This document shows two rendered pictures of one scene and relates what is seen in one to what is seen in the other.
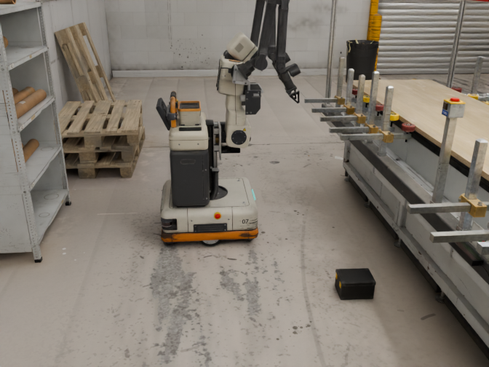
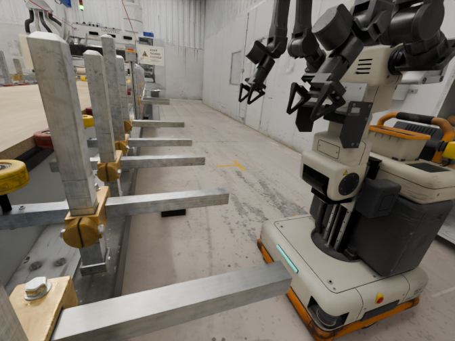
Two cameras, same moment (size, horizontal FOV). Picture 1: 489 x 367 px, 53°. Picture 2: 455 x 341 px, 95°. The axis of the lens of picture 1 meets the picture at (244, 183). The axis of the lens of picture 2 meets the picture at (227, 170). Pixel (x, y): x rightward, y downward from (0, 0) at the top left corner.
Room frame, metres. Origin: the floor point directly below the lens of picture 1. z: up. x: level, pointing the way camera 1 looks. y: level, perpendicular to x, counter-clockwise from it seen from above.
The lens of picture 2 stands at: (4.01, -0.61, 1.07)
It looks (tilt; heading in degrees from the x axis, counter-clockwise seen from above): 23 degrees down; 165
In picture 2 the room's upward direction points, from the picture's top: 5 degrees clockwise
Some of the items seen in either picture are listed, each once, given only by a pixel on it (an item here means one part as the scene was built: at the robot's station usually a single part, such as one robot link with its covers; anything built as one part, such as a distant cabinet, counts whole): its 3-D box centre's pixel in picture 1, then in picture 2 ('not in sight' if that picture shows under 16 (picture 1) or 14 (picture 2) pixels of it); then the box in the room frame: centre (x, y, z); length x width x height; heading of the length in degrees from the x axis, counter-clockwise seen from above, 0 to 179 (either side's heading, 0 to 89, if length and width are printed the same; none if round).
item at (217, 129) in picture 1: (230, 136); (344, 187); (3.33, 0.10, 0.68); 0.28 x 0.27 x 0.25; 6
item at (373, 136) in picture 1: (375, 137); (141, 124); (2.85, -0.79, 0.83); 0.43 x 0.03 x 0.04; 96
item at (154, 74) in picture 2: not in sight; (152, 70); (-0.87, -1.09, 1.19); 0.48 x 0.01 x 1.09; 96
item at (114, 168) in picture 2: (359, 117); (111, 165); (3.38, -0.81, 0.81); 0.14 x 0.06 x 0.05; 6
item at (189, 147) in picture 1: (193, 152); (366, 193); (3.24, 0.35, 0.59); 0.55 x 0.34 x 0.83; 6
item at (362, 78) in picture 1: (359, 108); (107, 149); (3.40, -0.80, 0.87); 0.04 x 0.04 x 0.48; 6
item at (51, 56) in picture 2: (348, 100); (82, 194); (3.65, -0.78, 0.87); 0.04 x 0.04 x 0.48; 6
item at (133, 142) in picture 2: (362, 129); (139, 143); (3.10, -0.77, 0.80); 0.43 x 0.03 x 0.04; 96
